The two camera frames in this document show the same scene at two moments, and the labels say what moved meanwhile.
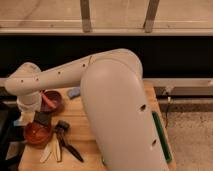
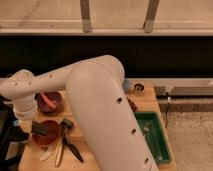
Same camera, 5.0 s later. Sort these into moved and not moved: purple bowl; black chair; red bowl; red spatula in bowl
Moved: red bowl
Not moved: red spatula in bowl; purple bowl; black chair
